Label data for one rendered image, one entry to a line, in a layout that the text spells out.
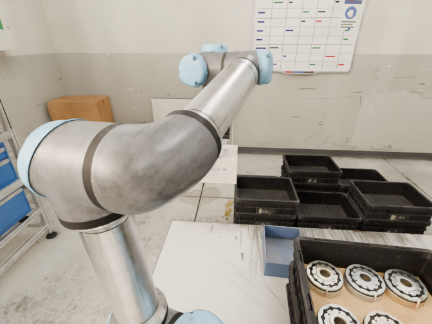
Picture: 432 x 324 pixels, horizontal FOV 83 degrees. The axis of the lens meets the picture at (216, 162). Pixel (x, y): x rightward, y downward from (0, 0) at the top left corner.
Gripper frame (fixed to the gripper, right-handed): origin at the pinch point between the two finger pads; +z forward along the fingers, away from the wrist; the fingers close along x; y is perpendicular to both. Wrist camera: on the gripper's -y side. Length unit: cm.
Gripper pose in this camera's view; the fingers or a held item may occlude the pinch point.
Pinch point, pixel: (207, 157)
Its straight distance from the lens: 84.3
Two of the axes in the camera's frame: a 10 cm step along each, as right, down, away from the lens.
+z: -0.1, 8.9, 4.5
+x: 0.8, -4.5, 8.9
